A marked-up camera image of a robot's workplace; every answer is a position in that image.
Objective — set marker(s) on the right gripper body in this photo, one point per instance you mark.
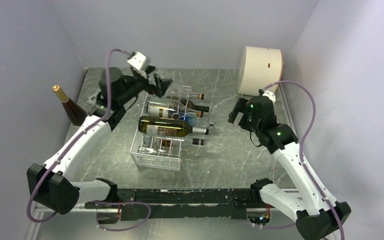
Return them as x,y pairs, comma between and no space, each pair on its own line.
246,121

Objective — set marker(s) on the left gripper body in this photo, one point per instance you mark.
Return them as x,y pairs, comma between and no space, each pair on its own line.
142,81

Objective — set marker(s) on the clear bottle cork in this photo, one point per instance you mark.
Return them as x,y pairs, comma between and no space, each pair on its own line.
187,94

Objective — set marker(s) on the clear bottle blue emblem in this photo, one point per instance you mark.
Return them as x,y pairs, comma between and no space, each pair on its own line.
170,110

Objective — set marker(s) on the green wine bottle white label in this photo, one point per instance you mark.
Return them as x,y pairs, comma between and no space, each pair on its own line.
168,127

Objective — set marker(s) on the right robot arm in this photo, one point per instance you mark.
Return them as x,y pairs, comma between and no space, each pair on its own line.
316,213

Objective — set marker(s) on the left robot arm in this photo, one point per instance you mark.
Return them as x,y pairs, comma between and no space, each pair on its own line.
50,183

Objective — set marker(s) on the dark green wine bottle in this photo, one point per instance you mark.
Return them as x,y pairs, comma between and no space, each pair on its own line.
189,104

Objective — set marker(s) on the clear bottle black gold cap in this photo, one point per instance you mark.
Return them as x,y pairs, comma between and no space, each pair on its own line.
177,142

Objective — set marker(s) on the amber bottle gold cap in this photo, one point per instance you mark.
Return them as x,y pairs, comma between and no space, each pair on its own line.
74,112

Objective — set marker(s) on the cream cylindrical appliance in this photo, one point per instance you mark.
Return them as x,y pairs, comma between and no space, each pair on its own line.
258,67

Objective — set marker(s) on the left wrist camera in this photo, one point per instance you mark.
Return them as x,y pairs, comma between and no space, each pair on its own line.
138,61

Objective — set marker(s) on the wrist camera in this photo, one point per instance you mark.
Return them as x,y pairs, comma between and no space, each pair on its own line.
138,61
270,95

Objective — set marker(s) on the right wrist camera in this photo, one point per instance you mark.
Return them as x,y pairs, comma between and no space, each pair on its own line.
270,95

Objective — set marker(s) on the white wire wine rack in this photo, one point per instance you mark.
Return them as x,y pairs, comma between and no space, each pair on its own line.
144,151

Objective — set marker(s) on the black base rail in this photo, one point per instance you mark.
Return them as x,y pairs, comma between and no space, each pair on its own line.
182,203

